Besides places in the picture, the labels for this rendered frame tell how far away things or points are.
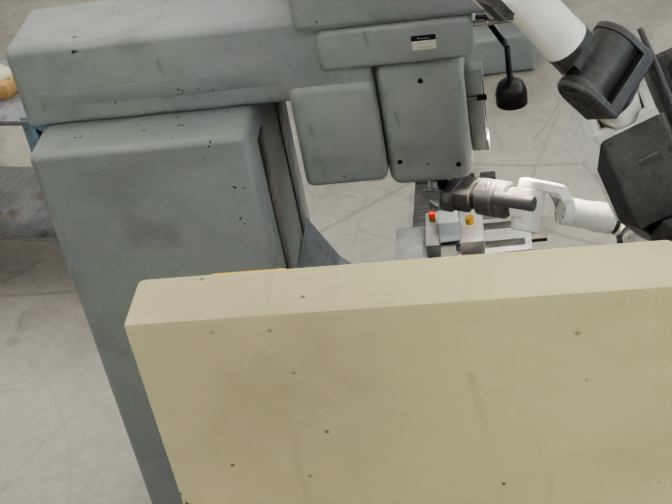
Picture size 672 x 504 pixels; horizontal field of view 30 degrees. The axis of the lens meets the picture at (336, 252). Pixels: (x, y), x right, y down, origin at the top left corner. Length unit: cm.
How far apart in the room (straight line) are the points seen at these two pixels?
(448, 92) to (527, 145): 274
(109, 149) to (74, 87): 17
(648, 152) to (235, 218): 94
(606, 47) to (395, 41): 52
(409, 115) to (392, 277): 184
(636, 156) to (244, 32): 87
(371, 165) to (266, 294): 188
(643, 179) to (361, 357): 150
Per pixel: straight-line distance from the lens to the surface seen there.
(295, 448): 104
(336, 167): 284
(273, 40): 271
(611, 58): 235
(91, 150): 280
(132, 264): 295
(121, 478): 426
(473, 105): 286
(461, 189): 294
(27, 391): 475
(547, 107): 574
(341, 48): 269
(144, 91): 282
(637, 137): 242
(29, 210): 516
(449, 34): 266
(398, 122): 279
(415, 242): 326
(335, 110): 276
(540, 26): 226
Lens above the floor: 287
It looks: 35 degrees down
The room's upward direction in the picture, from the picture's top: 11 degrees counter-clockwise
